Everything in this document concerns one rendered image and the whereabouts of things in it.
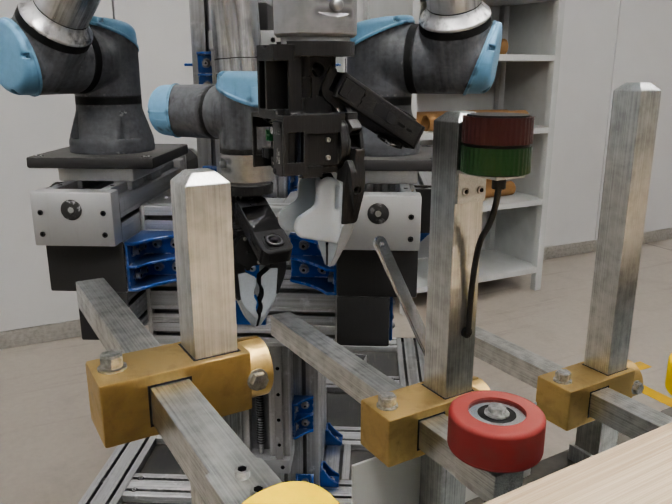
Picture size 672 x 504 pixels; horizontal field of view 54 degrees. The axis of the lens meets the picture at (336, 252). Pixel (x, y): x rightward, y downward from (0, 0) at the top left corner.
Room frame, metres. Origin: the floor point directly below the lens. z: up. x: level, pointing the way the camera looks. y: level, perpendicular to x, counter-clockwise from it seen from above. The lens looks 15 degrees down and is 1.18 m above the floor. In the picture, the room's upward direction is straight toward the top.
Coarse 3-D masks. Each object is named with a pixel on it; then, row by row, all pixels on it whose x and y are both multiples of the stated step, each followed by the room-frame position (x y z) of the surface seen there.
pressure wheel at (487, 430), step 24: (456, 408) 0.51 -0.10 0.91; (480, 408) 0.51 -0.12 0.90; (504, 408) 0.50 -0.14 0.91; (528, 408) 0.51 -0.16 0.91; (456, 432) 0.48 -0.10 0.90; (480, 432) 0.47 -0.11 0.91; (504, 432) 0.47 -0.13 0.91; (528, 432) 0.47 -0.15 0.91; (456, 456) 0.48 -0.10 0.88; (480, 456) 0.47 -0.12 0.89; (504, 456) 0.46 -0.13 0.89; (528, 456) 0.47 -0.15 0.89
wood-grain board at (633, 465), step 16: (656, 432) 0.48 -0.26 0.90; (624, 448) 0.45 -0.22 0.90; (640, 448) 0.45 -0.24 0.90; (656, 448) 0.45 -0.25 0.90; (576, 464) 0.43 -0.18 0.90; (592, 464) 0.43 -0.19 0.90; (608, 464) 0.43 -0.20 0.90; (624, 464) 0.43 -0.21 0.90; (640, 464) 0.43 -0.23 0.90; (656, 464) 0.43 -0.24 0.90; (544, 480) 0.41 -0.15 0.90; (560, 480) 0.41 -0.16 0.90; (576, 480) 0.41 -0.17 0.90; (592, 480) 0.41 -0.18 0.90; (608, 480) 0.41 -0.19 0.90; (624, 480) 0.41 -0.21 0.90; (640, 480) 0.41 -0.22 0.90; (656, 480) 0.41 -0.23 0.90; (512, 496) 0.39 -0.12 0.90; (528, 496) 0.39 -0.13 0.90; (544, 496) 0.39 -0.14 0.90; (560, 496) 0.39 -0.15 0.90; (576, 496) 0.39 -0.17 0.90; (592, 496) 0.39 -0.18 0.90; (608, 496) 0.39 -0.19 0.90; (624, 496) 0.39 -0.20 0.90; (640, 496) 0.39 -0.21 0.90; (656, 496) 0.39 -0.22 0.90
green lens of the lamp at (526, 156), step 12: (468, 156) 0.56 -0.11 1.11; (480, 156) 0.55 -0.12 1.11; (492, 156) 0.55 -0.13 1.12; (504, 156) 0.54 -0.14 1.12; (516, 156) 0.55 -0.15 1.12; (528, 156) 0.56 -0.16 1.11; (468, 168) 0.56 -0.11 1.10; (480, 168) 0.55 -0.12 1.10; (492, 168) 0.55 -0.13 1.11; (504, 168) 0.54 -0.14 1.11; (516, 168) 0.55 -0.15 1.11; (528, 168) 0.56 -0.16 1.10
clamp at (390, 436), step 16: (416, 384) 0.62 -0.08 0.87; (480, 384) 0.63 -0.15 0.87; (368, 400) 0.59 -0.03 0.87; (400, 400) 0.59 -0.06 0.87; (416, 400) 0.59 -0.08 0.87; (432, 400) 0.59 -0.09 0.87; (448, 400) 0.59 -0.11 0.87; (368, 416) 0.58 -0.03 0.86; (384, 416) 0.56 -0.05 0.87; (400, 416) 0.56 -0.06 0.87; (416, 416) 0.56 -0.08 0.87; (432, 416) 0.57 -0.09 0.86; (368, 432) 0.58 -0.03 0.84; (384, 432) 0.55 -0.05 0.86; (400, 432) 0.55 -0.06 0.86; (416, 432) 0.56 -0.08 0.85; (368, 448) 0.58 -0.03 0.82; (384, 448) 0.55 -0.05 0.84; (400, 448) 0.55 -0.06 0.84; (416, 448) 0.56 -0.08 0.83
